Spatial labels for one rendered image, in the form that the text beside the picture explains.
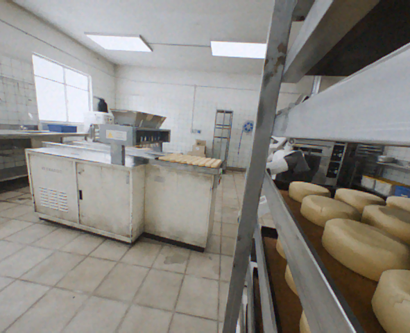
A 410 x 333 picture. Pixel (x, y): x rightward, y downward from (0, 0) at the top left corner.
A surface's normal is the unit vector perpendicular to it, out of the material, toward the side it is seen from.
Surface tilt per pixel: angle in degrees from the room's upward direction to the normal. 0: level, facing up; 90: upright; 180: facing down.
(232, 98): 90
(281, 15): 90
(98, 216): 90
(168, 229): 90
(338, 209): 0
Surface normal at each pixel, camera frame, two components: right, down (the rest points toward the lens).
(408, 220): 0.10, -0.97
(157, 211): -0.24, 0.18
